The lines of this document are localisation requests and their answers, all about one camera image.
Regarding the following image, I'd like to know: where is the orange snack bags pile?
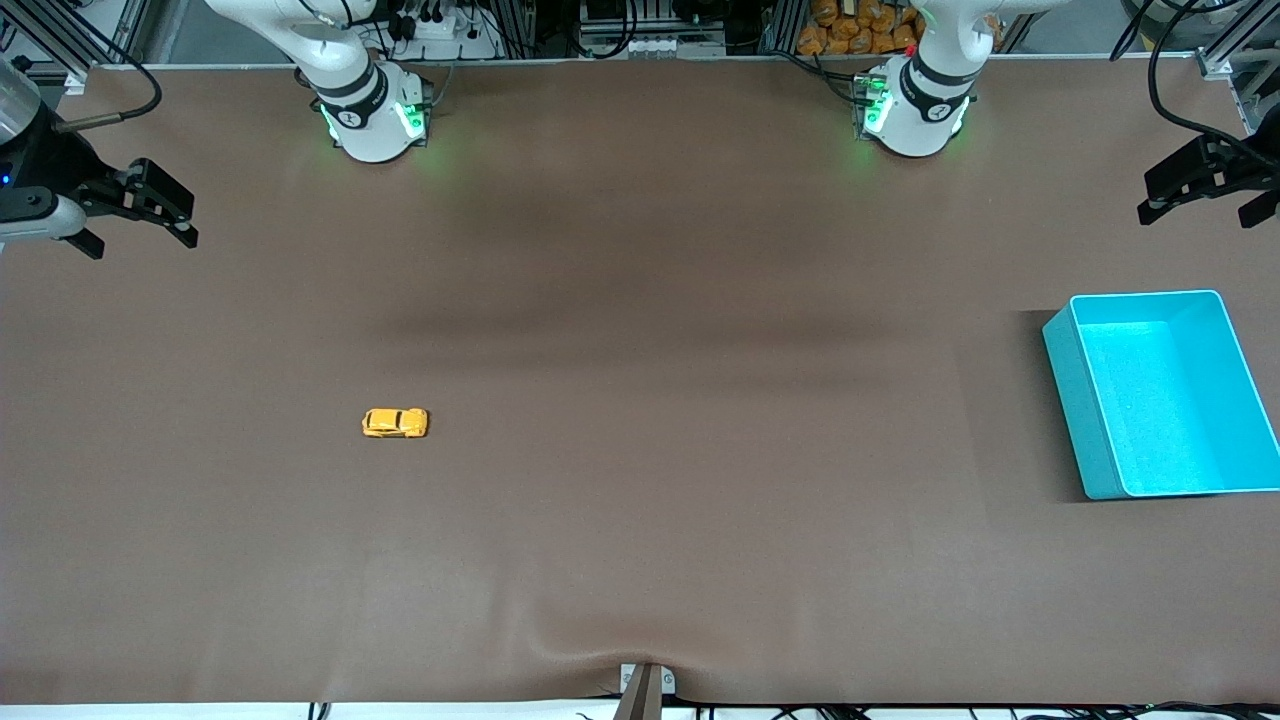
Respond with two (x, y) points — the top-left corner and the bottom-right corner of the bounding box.
(796, 0), (923, 57)

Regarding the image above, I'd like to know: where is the turquoise plastic bin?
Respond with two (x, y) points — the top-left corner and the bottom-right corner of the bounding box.
(1042, 290), (1280, 501)

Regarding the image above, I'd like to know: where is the yellow beetle toy car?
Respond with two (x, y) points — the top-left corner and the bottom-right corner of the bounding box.
(361, 407), (430, 440)

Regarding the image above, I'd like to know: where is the white power strip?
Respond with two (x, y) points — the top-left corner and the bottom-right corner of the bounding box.
(385, 0), (503, 63)

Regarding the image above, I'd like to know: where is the brown table mat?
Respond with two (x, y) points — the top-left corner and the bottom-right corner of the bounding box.
(0, 58), (1280, 707)

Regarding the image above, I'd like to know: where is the aluminium frame corner bracket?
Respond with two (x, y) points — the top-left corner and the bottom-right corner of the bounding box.
(1198, 45), (1280, 136)

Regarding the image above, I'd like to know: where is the grey metal camera mount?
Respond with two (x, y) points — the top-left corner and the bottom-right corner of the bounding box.
(612, 662), (678, 720)

